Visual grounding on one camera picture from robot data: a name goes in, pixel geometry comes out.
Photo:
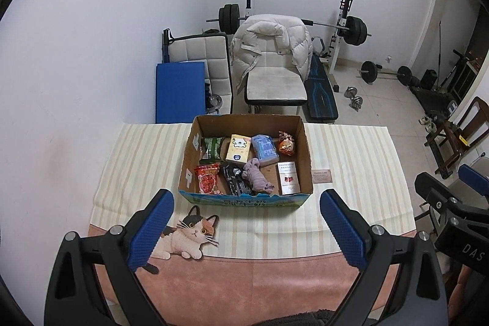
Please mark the barbell with black plates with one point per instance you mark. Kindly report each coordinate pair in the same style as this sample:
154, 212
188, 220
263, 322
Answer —
355, 30

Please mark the striped pink cat-print tablecloth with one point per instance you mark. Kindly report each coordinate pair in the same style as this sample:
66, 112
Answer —
267, 272

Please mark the red snack packet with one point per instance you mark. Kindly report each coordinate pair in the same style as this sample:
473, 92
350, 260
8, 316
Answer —
208, 181

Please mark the chrome weight plate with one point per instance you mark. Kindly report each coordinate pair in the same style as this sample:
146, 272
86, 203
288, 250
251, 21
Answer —
214, 103

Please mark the black snack packet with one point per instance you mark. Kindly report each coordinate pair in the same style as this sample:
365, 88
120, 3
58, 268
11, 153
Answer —
235, 181

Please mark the grey folding chair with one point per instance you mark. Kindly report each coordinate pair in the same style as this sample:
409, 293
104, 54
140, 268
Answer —
427, 213

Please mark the white barbell rack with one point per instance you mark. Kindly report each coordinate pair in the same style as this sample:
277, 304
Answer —
345, 5

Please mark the orange snack packet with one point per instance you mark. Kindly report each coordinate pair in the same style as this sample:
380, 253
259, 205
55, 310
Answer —
286, 146

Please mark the cardboard box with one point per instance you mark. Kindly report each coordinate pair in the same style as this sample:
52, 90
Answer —
248, 200

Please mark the person's right forearm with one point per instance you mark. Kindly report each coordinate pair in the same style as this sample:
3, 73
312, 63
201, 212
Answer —
458, 291

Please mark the dark wooden shelf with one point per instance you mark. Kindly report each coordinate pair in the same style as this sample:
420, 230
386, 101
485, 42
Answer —
464, 76

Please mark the pair of white shoes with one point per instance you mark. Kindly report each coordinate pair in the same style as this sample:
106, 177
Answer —
428, 123

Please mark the small white card box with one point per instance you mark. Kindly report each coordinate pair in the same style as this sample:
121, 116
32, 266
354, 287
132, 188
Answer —
288, 177

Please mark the chrome dumbbell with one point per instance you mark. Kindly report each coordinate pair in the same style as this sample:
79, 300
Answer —
356, 102
350, 92

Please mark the short floor barbell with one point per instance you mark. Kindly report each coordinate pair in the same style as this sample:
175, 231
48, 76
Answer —
368, 71

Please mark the black and blue weight bench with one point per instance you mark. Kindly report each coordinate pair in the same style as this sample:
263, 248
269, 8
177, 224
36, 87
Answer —
321, 100

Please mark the person's dark fleece clothing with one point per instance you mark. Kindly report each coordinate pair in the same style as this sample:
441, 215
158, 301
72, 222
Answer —
298, 321

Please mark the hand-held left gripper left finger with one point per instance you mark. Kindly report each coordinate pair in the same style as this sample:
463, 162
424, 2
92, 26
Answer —
151, 234

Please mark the white padded chair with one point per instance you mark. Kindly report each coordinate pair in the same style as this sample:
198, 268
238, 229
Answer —
275, 85

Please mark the yellow tissue pack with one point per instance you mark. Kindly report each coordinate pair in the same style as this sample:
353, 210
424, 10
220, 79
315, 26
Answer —
238, 149

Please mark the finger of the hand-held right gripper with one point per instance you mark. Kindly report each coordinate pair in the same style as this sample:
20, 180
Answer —
433, 190
475, 179

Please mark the white puffer jacket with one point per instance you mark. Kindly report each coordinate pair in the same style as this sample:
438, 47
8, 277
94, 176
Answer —
296, 47

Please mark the green snack packet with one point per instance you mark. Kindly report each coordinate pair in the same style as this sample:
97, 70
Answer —
212, 148

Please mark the purple plush toy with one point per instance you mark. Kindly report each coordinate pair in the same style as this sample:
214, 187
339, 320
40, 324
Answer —
256, 177

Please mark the black speaker box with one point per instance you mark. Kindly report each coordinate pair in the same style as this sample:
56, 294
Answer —
429, 79

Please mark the black metal bar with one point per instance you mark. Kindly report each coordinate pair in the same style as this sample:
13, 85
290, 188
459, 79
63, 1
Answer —
166, 43

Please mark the white quilted chair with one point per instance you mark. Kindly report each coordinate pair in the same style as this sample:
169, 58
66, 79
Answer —
198, 51

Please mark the blue tissue pack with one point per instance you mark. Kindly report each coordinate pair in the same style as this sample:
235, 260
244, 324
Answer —
264, 148

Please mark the dark wooden chair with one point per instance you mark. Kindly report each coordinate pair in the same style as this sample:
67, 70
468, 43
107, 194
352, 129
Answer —
447, 137

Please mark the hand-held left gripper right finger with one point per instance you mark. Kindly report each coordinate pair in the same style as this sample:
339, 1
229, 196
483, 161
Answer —
344, 230

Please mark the thin leaning metal rod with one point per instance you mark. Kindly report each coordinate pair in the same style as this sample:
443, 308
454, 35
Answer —
439, 43

